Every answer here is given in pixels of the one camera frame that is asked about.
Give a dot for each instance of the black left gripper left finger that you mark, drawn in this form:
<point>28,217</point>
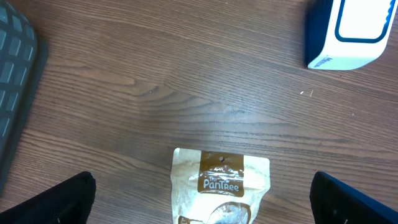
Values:
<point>69,202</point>

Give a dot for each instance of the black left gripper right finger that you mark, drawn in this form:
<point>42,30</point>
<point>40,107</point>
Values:
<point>333,201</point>

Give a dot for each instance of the white barcode scanner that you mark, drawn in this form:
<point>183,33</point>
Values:
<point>346,34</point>

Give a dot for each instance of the grey plastic shopping basket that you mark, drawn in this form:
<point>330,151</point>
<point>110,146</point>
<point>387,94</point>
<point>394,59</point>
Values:
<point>24,54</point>

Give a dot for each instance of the beige brown snack pouch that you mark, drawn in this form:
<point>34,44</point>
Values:
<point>217,187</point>

